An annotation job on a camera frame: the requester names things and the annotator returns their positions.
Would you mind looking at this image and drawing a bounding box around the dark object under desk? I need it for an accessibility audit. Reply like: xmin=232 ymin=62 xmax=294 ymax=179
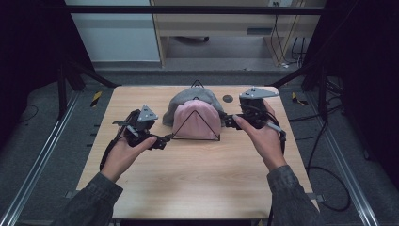
xmin=173 ymin=36 xmax=210 ymax=44

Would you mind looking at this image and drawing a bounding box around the thin black floor cable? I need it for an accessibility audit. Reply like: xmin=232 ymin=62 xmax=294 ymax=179
xmin=18 ymin=103 xmax=40 ymax=124

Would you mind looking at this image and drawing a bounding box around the light wooden desk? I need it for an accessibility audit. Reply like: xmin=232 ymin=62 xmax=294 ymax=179
xmin=150 ymin=0 xmax=327 ymax=69

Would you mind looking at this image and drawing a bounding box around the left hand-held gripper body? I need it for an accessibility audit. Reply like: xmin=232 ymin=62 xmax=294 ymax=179
xmin=112 ymin=104 xmax=159 ymax=149

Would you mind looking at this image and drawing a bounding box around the person's left hand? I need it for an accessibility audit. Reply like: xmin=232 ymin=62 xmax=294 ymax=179
xmin=100 ymin=135 xmax=158 ymax=184

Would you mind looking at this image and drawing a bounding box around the black metal stand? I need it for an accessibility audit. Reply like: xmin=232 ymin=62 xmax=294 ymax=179
xmin=56 ymin=59 xmax=121 ymax=121
xmin=269 ymin=62 xmax=330 ymax=121

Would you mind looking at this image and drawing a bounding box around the white cabinet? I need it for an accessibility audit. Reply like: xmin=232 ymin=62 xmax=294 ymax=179
xmin=64 ymin=0 xmax=161 ymax=63

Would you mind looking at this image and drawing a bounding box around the yellow black striped tape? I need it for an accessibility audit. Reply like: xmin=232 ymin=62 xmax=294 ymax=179
xmin=291 ymin=91 xmax=309 ymax=106
xmin=89 ymin=90 xmax=104 ymax=108

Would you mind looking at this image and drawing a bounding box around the hand-held gripper cable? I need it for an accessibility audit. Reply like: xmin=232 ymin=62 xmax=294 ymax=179
xmin=99 ymin=116 xmax=135 ymax=172
xmin=246 ymin=105 xmax=288 ymax=156

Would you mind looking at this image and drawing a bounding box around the black curtain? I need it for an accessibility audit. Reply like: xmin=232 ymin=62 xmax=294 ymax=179
xmin=302 ymin=0 xmax=399 ymax=189
xmin=0 ymin=0 xmax=95 ymax=149

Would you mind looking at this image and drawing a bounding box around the black hanging cable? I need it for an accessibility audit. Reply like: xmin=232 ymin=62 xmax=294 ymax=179
xmin=270 ymin=1 xmax=288 ymax=65

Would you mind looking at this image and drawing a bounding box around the black wire rack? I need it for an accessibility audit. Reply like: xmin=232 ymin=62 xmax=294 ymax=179
xmin=170 ymin=79 xmax=221 ymax=142

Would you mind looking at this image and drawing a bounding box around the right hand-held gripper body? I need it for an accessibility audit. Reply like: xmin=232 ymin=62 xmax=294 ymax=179
xmin=238 ymin=87 xmax=279 ymax=130

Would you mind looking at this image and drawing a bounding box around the black horizontal frame bar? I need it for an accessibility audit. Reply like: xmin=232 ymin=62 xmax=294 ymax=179
xmin=64 ymin=5 xmax=327 ymax=16

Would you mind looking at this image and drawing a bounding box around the pink knit beanie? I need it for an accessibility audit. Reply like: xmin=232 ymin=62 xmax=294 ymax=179
xmin=171 ymin=99 xmax=222 ymax=140

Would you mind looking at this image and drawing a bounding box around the aluminium rail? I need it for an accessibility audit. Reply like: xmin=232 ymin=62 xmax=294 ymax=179
xmin=309 ymin=90 xmax=380 ymax=226
xmin=0 ymin=90 xmax=83 ymax=226

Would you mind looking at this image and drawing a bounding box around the person's right hand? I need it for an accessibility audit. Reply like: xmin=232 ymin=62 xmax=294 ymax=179
xmin=232 ymin=99 xmax=288 ymax=172

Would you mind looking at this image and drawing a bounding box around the grey knit beanie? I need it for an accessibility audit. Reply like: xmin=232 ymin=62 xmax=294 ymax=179
xmin=162 ymin=87 xmax=226 ymax=127

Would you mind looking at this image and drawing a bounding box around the right hand-held gripper cable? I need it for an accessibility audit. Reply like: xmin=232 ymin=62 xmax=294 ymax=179
xmin=246 ymin=105 xmax=288 ymax=156

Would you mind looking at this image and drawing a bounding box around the left hand-held gripper cable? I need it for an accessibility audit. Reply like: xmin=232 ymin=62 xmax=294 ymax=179
xmin=99 ymin=116 xmax=135 ymax=172

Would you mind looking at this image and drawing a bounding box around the yellow cable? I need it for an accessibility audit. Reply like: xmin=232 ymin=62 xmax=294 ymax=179
xmin=271 ymin=0 xmax=307 ymax=68

